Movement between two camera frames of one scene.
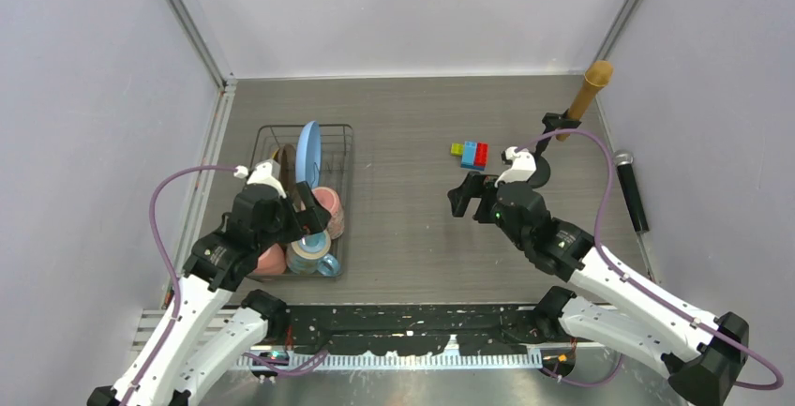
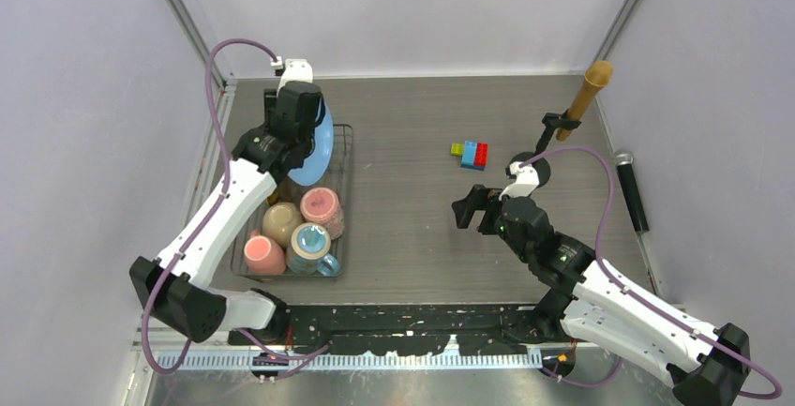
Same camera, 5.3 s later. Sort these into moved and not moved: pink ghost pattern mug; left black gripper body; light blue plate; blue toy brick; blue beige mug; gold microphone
Moved: left black gripper body; light blue plate
Not moved: pink ghost pattern mug; blue toy brick; blue beige mug; gold microphone
